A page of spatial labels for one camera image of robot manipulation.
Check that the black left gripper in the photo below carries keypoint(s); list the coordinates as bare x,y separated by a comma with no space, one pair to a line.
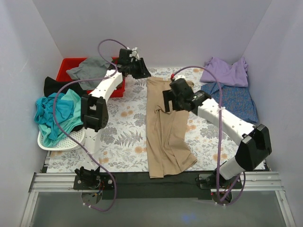
136,68

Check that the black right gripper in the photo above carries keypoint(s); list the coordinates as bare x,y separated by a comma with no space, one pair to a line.
170,99

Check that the beige polo shirt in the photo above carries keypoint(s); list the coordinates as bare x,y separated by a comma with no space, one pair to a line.
167,151

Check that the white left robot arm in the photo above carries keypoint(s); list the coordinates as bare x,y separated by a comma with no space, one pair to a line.
94,112

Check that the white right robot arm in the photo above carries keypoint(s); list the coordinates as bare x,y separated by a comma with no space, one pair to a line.
254,143

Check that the grey button shirt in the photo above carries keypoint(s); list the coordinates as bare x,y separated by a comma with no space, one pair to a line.
91,68

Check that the floral table mat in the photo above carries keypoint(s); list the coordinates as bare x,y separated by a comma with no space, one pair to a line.
123,141

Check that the blue checked shirt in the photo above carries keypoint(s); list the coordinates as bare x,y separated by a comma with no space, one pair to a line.
238,101

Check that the red plastic bin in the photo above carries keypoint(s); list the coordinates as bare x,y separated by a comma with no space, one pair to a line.
69,63

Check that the lavender t shirt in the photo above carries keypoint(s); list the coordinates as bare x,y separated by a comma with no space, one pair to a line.
234,75

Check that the mint green t shirt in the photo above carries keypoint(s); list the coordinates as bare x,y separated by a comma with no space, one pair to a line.
74,121

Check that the white laundry basket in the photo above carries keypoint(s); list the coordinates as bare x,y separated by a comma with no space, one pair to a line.
66,143

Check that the black t shirt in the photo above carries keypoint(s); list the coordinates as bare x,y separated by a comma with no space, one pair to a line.
52,86

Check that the blue t shirt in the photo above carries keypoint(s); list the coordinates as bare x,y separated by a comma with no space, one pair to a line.
53,110

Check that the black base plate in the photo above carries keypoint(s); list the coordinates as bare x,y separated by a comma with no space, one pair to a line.
138,185

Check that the aluminium mounting rail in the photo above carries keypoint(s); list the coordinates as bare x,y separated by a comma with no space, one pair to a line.
67,182

